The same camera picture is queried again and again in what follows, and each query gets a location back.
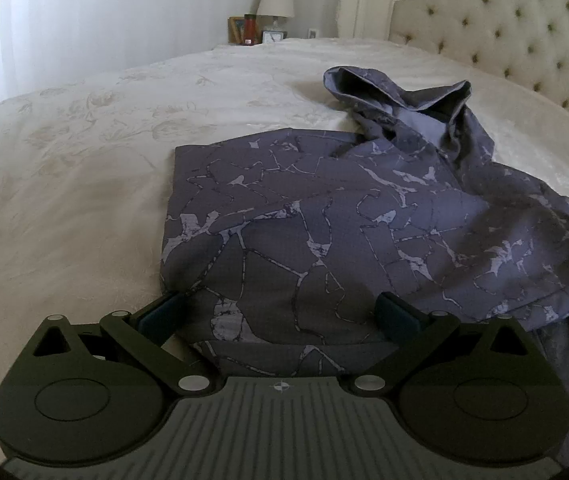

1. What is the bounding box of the cream tufted headboard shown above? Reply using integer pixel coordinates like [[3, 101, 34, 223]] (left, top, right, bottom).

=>
[[337, 0, 569, 131]]

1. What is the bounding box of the white sheer curtain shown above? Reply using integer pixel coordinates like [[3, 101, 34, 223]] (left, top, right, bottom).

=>
[[0, 0, 265, 117]]

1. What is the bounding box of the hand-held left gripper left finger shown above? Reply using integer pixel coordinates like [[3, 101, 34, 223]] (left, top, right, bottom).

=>
[[29, 291, 216, 396]]

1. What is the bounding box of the cream floral bedspread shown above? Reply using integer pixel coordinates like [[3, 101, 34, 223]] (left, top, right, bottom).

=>
[[0, 37, 569, 463]]

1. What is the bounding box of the small picture frame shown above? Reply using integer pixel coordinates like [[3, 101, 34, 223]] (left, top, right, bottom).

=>
[[228, 16, 248, 46]]

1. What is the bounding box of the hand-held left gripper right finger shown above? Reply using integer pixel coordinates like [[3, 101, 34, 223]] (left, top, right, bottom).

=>
[[349, 291, 540, 396]]

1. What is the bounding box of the purple marble-print hoodie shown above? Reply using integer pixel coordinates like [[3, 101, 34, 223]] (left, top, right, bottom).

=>
[[160, 64, 569, 467]]

